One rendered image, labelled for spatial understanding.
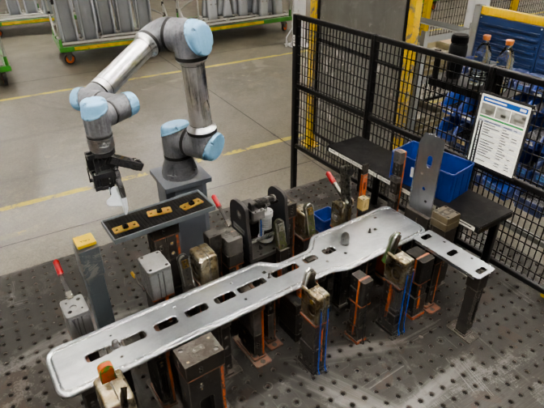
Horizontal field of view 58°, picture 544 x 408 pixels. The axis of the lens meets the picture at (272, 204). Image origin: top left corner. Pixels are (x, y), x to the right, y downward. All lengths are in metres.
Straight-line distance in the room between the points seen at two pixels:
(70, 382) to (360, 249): 1.03
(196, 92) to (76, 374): 1.00
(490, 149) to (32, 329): 1.92
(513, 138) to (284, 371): 1.22
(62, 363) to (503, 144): 1.71
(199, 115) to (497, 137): 1.16
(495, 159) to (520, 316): 0.62
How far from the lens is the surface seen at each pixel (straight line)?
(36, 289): 2.30
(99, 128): 1.48
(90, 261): 1.69
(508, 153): 2.10
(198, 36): 1.74
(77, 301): 1.61
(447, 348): 1.95
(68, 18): 8.29
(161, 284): 1.61
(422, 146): 1.97
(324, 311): 1.58
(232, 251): 1.73
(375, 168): 2.30
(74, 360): 1.52
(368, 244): 1.85
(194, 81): 1.81
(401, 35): 3.72
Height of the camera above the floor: 2.08
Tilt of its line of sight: 32 degrees down
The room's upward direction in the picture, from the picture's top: straight up
